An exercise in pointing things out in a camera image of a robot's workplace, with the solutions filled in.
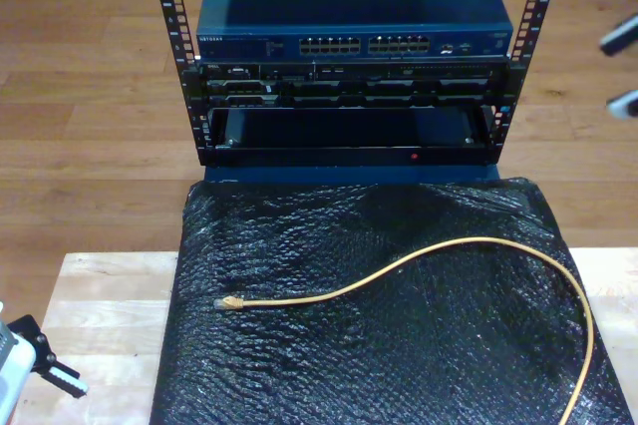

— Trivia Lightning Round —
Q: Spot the yellow network cable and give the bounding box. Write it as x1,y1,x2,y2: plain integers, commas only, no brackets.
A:
212,236,595,425

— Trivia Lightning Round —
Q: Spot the black bubble wrap mat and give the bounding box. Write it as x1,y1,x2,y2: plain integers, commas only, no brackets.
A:
149,176,634,425

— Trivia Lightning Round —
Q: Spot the black rack server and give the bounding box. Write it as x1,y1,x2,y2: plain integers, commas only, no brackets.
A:
197,60,510,110

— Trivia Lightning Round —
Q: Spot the blue base board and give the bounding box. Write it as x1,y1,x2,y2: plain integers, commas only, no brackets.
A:
203,163,501,187

